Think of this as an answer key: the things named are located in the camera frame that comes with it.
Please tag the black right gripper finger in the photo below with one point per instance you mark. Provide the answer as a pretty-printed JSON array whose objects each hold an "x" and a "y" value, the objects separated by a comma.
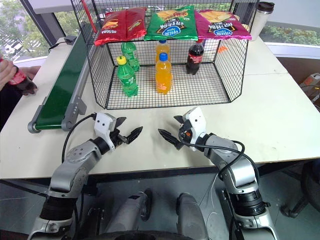
[
  {"x": 170, "y": 138},
  {"x": 180, "y": 120}
]

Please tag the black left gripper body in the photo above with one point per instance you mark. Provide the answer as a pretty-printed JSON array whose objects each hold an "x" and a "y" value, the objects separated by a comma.
[{"x": 117, "y": 137}]

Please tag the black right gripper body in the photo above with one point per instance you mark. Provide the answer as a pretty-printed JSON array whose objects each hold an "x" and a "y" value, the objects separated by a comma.
[{"x": 185, "y": 133}]

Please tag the cardboard box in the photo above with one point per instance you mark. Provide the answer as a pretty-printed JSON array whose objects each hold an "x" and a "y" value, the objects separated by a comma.
[{"x": 312, "y": 83}]

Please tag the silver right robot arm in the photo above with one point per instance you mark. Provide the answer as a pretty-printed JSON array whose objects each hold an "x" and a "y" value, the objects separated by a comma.
[{"x": 237, "y": 172}]

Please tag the red bar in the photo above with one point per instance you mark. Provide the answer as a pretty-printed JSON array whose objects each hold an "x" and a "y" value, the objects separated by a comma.
[{"x": 90, "y": 16}]

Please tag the grey rounded robot leg cover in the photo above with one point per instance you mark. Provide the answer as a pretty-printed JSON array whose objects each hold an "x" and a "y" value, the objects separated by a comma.
[
  {"x": 191, "y": 215},
  {"x": 132, "y": 212}
]

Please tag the white tumbler black lid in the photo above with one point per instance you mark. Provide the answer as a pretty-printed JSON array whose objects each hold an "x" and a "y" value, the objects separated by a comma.
[{"x": 259, "y": 22}]

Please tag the pink chips bag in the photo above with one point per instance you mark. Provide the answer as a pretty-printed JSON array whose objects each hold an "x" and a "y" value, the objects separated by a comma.
[{"x": 220, "y": 26}]

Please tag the green chips bag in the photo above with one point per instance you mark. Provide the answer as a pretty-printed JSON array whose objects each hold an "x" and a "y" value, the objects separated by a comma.
[{"x": 171, "y": 25}]

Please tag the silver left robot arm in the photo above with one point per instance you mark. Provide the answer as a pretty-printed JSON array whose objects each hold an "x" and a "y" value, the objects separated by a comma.
[{"x": 67, "y": 170}]

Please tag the small orange object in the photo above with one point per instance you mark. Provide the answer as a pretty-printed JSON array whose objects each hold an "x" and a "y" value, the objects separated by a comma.
[{"x": 222, "y": 49}]

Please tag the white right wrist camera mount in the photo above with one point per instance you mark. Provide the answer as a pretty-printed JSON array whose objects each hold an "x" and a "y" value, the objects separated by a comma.
[{"x": 197, "y": 122}]

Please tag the grey power adapter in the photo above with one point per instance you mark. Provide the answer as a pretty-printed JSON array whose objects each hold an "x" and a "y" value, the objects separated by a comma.
[{"x": 70, "y": 40}]

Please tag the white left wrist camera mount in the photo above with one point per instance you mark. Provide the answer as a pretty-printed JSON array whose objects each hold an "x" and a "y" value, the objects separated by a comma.
[{"x": 103, "y": 123}]

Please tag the person's bare hand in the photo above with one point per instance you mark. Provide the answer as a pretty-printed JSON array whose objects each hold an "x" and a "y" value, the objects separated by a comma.
[
  {"x": 6, "y": 73},
  {"x": 30, "y": 71}
]

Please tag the red chips bag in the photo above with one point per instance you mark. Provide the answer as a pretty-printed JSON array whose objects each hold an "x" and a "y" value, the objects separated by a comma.
[{"x": 120, "y": 25}]

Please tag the black chair base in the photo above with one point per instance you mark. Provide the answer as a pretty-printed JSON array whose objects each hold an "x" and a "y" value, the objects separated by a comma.
[{"x": 306, "y": 185}]

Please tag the cola bottle red label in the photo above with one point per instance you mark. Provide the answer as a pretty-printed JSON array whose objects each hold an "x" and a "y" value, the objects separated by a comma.
[
  {"x": 194, "y": 60},
  {"x": 23, "y": 82}
]

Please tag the orange soda bottle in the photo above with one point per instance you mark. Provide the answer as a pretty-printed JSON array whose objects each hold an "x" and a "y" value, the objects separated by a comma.
[
  {"x": 163, "y": 48},
  {"x": 163, "y": 76}
]

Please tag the green conveyor belt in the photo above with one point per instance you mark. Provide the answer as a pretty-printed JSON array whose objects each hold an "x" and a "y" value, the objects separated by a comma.
[{"x": 62, "y": 85}]

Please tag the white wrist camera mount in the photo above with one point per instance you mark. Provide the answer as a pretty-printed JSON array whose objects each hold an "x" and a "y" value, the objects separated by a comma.
[
  {"x": 197, "y": 122},
  {"x": 103, "y": 123}
]

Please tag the green soda bottle yellow cap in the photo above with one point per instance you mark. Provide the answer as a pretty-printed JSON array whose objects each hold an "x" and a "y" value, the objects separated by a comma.
[{"x": 127, "y": 78}]

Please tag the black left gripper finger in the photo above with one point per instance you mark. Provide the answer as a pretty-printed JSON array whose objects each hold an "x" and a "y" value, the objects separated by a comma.
[
  {"x": 121, "y": 121},
  {"x": 133, "y": 134}
]

